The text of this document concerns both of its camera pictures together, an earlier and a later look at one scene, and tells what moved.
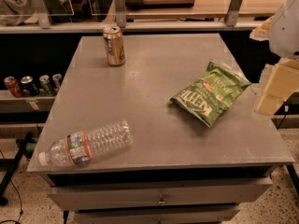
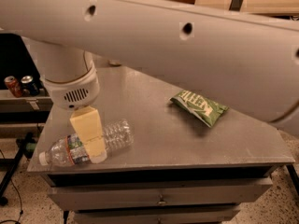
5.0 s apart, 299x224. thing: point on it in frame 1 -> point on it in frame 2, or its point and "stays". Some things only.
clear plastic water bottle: x=82 y=146 stays
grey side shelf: x=26 y=104 stays
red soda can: x=14 y=87 stays
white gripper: x=286 y=32 -> x=72 y=92
